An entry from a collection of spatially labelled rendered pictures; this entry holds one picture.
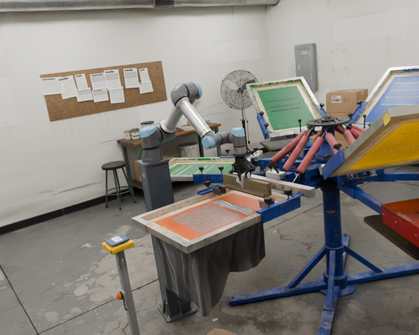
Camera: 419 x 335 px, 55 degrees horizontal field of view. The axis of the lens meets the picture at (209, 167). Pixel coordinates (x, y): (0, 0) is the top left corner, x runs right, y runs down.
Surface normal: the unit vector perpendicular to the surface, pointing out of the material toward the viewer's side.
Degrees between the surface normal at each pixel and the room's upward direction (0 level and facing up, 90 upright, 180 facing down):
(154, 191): 90
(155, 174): 90
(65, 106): 90
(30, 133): 90
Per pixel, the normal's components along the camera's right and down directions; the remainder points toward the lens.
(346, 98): -0.72, 0.25
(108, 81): 0.59, 0.10
